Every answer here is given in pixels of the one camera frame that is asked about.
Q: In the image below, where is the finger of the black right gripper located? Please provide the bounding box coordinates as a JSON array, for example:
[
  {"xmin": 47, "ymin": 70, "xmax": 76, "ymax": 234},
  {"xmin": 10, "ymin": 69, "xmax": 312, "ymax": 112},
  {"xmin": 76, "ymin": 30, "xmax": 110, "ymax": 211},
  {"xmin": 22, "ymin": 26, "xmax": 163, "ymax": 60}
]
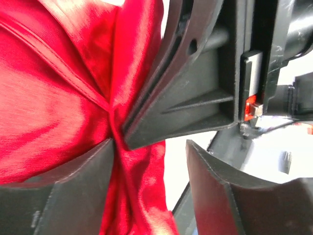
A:
[
  {"xmin": 125, "ymin": 46, "xmax": 239, "ymax": 149},
  {"xmin": 124, "ymin": 0, "xmax": 223, "ymax": 137}
]

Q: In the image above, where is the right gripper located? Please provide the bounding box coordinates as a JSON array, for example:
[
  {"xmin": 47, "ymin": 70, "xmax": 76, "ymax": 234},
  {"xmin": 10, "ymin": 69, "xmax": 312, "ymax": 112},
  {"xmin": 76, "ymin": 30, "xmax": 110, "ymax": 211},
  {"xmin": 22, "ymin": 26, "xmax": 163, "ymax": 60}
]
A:
[{"xmin": 227, "ymin": 0, "xmax": 313, "ymax": 140}]

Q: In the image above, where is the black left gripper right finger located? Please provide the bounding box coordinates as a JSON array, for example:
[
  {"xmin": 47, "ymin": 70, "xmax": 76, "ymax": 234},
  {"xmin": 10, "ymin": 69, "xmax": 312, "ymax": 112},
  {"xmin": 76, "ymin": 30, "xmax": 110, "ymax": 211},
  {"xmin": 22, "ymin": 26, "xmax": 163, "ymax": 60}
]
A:
[{"xmin": 186, "ymin": 140, "xmax": 313, "ymax": 235}]

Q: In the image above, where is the red cloth napkin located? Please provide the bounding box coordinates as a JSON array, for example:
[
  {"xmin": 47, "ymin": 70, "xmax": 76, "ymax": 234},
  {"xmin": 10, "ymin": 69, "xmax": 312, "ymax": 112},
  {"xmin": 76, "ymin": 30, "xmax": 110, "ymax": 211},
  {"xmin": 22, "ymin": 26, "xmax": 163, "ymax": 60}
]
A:
[{"xmin": 0, "ymin": 0, "xmax": 178, "ymax": 235}]

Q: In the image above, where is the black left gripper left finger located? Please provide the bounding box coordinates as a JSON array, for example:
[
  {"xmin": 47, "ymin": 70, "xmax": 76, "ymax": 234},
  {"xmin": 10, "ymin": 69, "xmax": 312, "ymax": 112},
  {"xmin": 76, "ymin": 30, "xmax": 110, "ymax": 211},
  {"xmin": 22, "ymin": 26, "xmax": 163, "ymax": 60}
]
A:
[{"xmin": 0, "ymin": 139, "xmax": 114, "ymax": 235}]

